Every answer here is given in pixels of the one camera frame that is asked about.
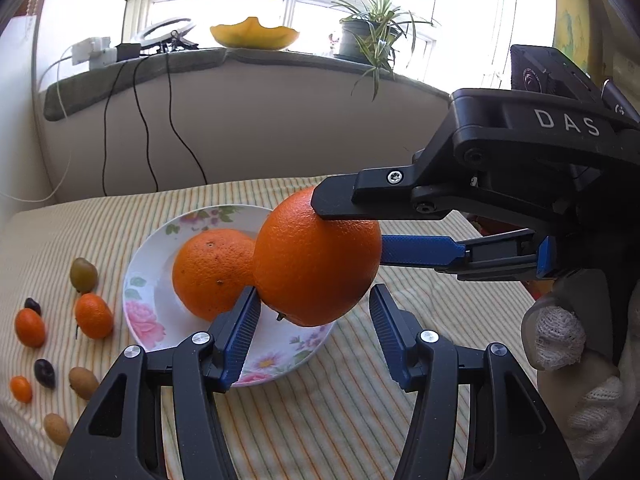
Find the green brown jujube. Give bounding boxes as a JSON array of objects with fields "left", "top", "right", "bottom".
[{"left": 69, "top": 257, "right": 99, "bottom": 294}]

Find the white ring light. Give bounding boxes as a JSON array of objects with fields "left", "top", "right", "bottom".
[{"left": 132, "top": 17, "right": 199, "bottom": 54}]

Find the white cable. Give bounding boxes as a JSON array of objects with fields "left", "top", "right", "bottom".
[{"left": 0, "top": 47, "right": 76, "bottom": 203}]

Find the oval kumquat with stem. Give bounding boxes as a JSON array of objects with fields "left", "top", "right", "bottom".
[{"left": 74, "top": 292, "right": 114, "bottom": 339}]

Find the black cable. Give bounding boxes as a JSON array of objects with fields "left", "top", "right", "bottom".
[
  {"left": 101, "top": 57, "right": 126, "bottom": 197},
  {"left": 165, "top": 35, "right": 210, "bottom": 186},
  {"left": 131, "top": 55, "right": 163, "bottom": 193}
]

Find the yellow cloth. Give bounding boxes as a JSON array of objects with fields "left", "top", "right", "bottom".
[{"left": 552, "top": 0, "right": 608, "bottom": 68}]

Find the small tan fruit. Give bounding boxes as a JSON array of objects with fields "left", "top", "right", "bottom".
[{"left": 43, "top": 413, "right": 71, "bottom": 447}]

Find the floral white plate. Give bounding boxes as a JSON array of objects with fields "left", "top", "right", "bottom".
[{"left": 122, "top": 204, "right": 337, "bottom": 388}]

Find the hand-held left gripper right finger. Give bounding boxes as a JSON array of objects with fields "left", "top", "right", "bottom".
[{"left": 369, "top": 284, "right": 568, "bottom": 480}]

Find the small kumquat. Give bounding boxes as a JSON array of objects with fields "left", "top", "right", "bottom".
[{"left": 9, "top": 376, "right": 33, "bottom": 404}]

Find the small brown fruit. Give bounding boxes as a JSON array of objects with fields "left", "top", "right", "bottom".
[{"left": 68, "top": 366, "right": 100, "bottom": 400}]

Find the striped table cloth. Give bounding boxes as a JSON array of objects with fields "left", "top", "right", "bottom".
[{"left": 0, "top": 175, "right": 551, "bottom": 480}]

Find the person's right hand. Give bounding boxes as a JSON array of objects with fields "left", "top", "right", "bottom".
[{"left": 520, "top": 267, "right": 626, "bottom": 466}]

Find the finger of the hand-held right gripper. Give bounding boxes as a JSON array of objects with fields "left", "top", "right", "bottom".
[
  {"left": 311, "top": 150, "right": 481, "bottom": 222},
  {"left": 379, "top": 227, "right": 557, "bottom": 282}
]

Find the large orange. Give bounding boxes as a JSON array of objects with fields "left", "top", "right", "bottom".
[
  {"left": 252, "top": 186, "right": 383, "bottom": 328},
  {"left": 172, "top": 228, "right": 258, "bottom": 322}
]

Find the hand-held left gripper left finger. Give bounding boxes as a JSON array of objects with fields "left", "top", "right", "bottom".
[{"left": 52, "top": 285, "right": 263, "bottom": 480}]

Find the potted spider plant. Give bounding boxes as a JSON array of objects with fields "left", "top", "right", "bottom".
[{"left": 312, "top": 0, "right": 441, "bottom": 103}]

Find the white power adapter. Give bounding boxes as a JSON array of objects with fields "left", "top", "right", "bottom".
[{"left": 71, "top": 36, "right": 117, "bottom": 67}]

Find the yellow wavy bowl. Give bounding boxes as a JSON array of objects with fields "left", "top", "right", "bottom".
[{"left": 209, "top": 16, "right": 301, "bottom": 52}]

